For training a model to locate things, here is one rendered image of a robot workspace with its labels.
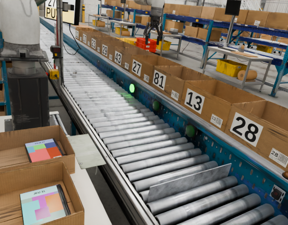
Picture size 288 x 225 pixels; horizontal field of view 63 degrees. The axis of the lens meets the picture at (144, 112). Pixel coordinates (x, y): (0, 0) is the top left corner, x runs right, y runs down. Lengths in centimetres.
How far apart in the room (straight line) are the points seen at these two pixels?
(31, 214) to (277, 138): 100
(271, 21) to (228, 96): 508
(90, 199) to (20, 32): 79
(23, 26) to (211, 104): 101
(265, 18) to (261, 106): 535
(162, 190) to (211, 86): 93
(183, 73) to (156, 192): 123
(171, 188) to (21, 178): 58
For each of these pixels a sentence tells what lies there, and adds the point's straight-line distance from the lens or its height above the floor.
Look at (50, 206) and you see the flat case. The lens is 93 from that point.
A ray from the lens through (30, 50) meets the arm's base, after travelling 126.
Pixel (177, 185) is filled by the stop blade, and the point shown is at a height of 77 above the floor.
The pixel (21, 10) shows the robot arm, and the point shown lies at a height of 137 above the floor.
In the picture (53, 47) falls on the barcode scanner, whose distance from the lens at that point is 201.
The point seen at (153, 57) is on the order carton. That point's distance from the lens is 230.
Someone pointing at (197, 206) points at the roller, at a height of 75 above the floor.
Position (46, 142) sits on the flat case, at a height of 80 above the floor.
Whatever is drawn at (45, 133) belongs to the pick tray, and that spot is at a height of 81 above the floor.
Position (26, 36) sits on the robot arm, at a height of 126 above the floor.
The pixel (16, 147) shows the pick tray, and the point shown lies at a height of 76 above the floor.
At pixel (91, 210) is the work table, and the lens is 95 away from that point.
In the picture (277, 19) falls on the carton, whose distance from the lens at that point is 658.
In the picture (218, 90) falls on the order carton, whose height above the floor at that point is 98.
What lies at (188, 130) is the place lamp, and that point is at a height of 82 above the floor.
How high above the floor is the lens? 144
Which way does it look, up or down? 24 degrees down
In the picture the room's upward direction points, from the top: 7 degrees clockwise
